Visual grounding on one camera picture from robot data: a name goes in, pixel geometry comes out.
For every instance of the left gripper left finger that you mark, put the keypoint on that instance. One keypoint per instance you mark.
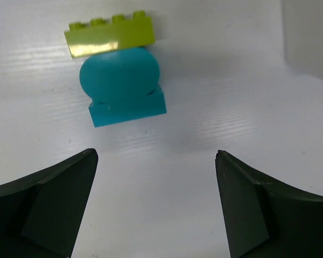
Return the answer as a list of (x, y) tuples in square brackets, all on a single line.
[(41, 213)]

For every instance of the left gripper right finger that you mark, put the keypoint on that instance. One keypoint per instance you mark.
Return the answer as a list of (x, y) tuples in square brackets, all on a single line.
[(265, 217)]

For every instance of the blue oval lego brick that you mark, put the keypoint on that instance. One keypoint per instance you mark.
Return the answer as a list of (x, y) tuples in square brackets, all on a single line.
[(119, 75)]

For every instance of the green long lego brick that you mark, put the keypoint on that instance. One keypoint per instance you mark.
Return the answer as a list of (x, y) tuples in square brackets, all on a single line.
[(106, 35)]

